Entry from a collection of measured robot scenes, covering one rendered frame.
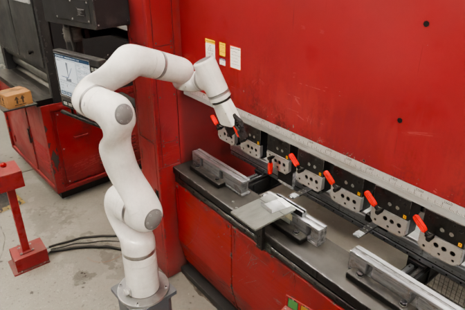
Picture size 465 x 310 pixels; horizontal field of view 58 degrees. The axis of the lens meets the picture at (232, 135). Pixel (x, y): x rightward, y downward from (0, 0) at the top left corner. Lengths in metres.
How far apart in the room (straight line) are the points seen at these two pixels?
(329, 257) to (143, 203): 0.99
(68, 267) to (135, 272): 1.92
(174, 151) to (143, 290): 1.25
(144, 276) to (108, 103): 0.67
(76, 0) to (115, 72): 1.28
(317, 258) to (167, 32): 1.43
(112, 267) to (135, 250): 1.86
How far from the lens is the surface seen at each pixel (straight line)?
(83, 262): 3.48
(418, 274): 2.13
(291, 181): 2.06
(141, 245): 1.51
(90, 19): 2.43
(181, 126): 2.65
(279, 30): 1.85
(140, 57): 1.27
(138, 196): 1.37
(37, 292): 3.36
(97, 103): 1.21
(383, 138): 1.62
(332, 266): 2.00
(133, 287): 1.63
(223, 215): 2.40
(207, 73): 1.50
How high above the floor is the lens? 2.18
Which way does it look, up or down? 25 degrees down
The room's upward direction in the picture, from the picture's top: straight up
